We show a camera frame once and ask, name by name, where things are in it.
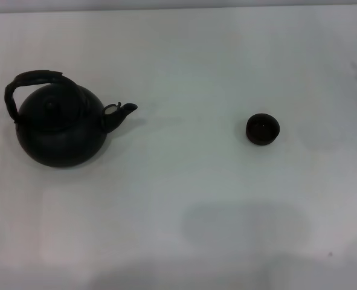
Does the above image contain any black round teapot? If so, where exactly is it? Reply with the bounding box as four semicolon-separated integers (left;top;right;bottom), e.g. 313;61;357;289
4;69;139;169

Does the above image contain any small dark teacup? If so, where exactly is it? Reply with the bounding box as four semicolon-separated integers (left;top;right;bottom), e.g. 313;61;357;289
245;113;281;146

